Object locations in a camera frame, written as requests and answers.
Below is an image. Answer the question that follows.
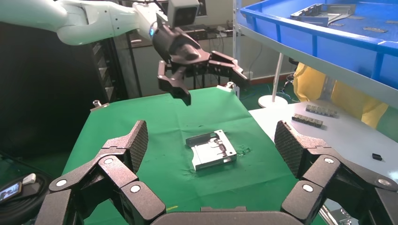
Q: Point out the boxy sheet metal bracket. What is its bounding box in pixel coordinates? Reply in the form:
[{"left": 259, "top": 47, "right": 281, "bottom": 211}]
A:
[{"left": 290, "top": 3, "right": 357, "bottom": 27}]

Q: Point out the black equipment rack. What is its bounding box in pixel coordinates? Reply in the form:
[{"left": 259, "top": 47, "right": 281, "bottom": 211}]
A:
[{"left": 90, "top": 34, "right": 129, "bottom": 102}]

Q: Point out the angled sheet metal bracket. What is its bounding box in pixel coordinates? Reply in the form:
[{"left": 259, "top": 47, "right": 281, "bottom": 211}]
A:
[{"left": 185, "top": 129, "right": 238, "bottom": 173}]

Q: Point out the green table cloth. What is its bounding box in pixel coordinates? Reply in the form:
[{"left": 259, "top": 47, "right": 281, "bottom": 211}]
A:
[{"left": 62, "top": 86, "right": 328, "bottom": 225}]

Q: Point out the yellow bag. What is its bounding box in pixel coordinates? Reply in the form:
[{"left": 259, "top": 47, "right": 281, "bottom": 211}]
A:
[{"left": 292, "top": 61, "right": 390, "bottom": 129}]

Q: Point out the cluttered background desk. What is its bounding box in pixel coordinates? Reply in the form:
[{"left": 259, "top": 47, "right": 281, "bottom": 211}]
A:
[{"left": 130, "top": 22, "right": 234, "bottom": 48}]

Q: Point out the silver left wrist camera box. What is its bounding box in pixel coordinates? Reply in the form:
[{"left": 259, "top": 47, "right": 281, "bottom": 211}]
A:
[{"left": 167, "top": 0, "right": 200, "bottom": 29}]

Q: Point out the silver binder clip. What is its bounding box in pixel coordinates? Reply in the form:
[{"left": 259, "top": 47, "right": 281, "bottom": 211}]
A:
[
  {"left": 216, "top": 81, "right": 239, "bottom": 93},
  {"left": 90, "top": 99, "right": 110, "bottom": 112}
]

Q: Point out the blue plastic bin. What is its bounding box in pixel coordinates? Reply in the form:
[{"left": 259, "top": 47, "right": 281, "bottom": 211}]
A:
[{"left": 240, "top": 0, "right": 398, "bottom": 91}]

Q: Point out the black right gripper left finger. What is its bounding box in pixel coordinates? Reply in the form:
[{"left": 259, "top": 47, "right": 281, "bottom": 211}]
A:
[{"left": 35, "top": 120, "right": 167, "bottom": 225}]

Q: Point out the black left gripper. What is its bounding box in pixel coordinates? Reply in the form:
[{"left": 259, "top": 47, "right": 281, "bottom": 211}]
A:
[{"left": 152, "top": 23, "right": 250, "bottom": 106}]

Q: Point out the white perforated shelf post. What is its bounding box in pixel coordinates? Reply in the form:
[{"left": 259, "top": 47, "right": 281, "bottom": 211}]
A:
[{"left": 232, "top": 0, "right": 243, "bottom": 98}]

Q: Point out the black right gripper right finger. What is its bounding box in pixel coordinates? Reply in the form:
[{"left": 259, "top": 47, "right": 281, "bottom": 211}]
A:
[{"left": 274, "top": 120, "right": 398, "bottom": 225}]

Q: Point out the black coiled cable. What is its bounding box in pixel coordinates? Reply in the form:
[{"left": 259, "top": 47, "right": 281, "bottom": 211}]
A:
[{"left": 0, "top": 169, "right": 55, "bottom": 225}]

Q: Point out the metal clip strip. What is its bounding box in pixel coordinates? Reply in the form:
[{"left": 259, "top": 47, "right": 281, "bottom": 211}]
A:
[
  {"left": 305, "top": 104, "right": 339, "bottom": 118},
  {"left": 291, "top": 113, "right": 324, "bottom": 129}
]

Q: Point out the white round-base lamp stand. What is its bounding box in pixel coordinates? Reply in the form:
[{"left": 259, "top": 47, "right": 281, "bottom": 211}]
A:
[{"left": 258, "top": 52, "right": 289, "bottom": 109}]

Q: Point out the white plug adapter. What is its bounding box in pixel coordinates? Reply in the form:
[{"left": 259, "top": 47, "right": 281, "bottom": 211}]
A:
[{"left": 21, "top": 172, "right": 38, "bottom": 186}]

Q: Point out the smartphone with lit screen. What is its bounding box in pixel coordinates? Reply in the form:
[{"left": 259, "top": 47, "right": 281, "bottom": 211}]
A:
[{"left": 0, "top": 181, "right": 23, "bottom": 204}]

